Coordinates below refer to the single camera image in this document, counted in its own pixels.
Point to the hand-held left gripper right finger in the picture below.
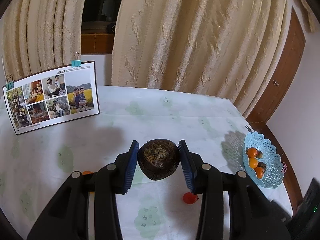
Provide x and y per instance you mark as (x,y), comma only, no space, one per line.
(185,166)

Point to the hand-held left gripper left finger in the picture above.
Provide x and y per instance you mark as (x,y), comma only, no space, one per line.
(132,166)

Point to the large dark wrinkled fruit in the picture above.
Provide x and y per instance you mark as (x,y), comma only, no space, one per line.
(158,160)

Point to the orange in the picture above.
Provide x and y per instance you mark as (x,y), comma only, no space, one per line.
(87,172)
(251,152)
(259,173)
(253,163)

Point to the small dark wrinkled fruit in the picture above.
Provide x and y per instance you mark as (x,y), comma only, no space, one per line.
(262,166)

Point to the light blue lattice basket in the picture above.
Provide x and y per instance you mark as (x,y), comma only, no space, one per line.
(271,155)

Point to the yellow-brown longan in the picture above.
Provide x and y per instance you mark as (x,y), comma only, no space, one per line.
(260,154)

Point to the red cherry tomato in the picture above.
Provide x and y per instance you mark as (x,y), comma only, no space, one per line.
(189,198)

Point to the pink loop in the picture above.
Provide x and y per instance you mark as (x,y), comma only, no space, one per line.
(285,168)

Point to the white green-printed tablecloth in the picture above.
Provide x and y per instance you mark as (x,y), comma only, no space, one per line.
(150,115)

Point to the photo collage board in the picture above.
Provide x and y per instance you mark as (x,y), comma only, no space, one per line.
(52,97)

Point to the teal binder clip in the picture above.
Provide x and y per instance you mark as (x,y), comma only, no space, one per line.
(9,82)
(75,62)

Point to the wooden window sill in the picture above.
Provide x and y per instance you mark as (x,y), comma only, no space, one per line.
(96,42)

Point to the beige embossed curtain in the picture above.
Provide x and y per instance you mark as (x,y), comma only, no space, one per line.
(42,25)
(200,37)

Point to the brown wooden door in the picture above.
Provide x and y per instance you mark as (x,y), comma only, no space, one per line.
(282,80)

